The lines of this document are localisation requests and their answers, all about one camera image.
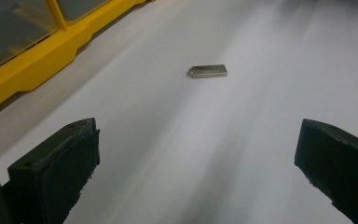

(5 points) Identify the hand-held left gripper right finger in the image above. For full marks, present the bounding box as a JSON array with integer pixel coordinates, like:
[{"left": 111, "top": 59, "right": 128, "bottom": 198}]
[{"left": 294, "top": 118, "right": 358, "bottom": 224}]

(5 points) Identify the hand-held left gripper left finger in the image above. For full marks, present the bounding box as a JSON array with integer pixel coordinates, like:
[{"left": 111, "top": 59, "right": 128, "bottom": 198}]
[{"left": 1, "top": 117, "right": 101, "bottom": 224}]

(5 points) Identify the yellow organizer box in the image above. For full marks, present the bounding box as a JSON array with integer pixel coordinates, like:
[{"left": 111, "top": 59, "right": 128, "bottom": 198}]
[{"left": 0, "top": 0, "right": 157, "bottom": 118}]

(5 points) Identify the small silver metal block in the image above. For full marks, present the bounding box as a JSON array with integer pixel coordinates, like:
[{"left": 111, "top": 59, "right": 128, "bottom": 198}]
[{"left": 186, "top": 63, "right": 228, "bottom": 79}]

